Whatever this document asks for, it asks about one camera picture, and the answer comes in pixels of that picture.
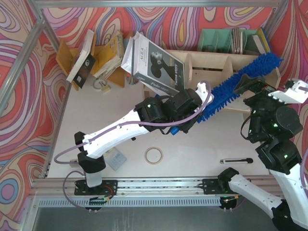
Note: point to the blue and yellow book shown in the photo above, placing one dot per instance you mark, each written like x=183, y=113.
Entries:
x=264, y=39

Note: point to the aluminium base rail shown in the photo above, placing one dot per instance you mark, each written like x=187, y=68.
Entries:
x=157, y=186

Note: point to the large Twins story book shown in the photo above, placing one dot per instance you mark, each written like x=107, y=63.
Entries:
x=153, y=66

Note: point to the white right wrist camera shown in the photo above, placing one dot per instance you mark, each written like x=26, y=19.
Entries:
x=295, y=92

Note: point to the stack of yellow books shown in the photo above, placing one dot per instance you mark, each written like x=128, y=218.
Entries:
x=109, y=58

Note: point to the pen cup with pens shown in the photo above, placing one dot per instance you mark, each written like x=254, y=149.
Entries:
x=130, y=79

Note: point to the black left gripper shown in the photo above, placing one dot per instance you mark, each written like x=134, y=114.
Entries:
x=192, y=115

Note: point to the white and black paperback book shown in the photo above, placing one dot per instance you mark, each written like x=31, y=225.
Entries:
x=84, y=61

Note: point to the yellow wooden book rack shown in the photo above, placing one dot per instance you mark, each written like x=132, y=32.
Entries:
x=66, y=56

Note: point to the light wooden bookshelf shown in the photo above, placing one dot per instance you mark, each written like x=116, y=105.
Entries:
x=215, y=68

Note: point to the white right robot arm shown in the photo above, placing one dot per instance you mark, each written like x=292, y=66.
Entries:
x=272, y=123

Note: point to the beige masking tape roll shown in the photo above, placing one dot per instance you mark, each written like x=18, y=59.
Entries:
x=153, y=155

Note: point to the gold binder clip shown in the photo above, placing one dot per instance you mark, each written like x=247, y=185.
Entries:
x=105, y=88

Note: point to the small grey stapler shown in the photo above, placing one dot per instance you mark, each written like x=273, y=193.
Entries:
x=74, y=163

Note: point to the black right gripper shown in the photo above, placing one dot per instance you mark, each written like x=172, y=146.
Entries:
x=254, y=86

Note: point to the blue microfiber duster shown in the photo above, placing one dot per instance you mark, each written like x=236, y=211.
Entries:
x=223, y=93

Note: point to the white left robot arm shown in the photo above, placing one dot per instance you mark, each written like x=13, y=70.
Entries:
x=152, y=113

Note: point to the teal desk file organizer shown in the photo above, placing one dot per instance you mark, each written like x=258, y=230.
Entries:
x=236, y=40

